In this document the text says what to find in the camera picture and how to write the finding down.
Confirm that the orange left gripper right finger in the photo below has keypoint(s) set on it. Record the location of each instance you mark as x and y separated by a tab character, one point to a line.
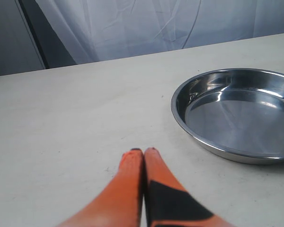
168	203

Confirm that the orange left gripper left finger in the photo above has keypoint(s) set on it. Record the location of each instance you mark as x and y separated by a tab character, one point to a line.
120	202

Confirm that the round steel pan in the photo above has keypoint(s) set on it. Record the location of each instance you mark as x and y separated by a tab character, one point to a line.
237	114

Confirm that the white curtain backdrop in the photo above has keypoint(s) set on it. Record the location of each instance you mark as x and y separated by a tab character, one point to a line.
101	30

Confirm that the dark door frame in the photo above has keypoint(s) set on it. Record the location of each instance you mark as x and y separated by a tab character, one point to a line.
27	40

